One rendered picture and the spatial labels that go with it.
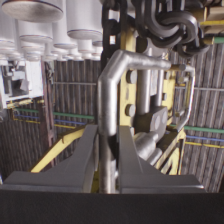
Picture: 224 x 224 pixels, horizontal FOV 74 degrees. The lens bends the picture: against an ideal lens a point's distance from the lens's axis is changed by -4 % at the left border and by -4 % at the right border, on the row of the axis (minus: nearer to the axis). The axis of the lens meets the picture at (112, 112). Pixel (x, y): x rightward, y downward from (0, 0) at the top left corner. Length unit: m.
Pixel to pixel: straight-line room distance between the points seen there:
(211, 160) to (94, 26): 5.75
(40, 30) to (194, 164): 5.81
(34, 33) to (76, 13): 0.25
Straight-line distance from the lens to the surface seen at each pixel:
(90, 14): 0.76
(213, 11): 3.90
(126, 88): 0.25
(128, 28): 0.26
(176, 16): 0.21
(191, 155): 5.90
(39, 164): 0.37
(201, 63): 5.25
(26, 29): 0.92
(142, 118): 0.29
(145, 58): 0.17
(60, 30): 1.14
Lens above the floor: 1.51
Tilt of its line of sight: 15 degrees up
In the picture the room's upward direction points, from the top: 179 degrees counter-clockwise
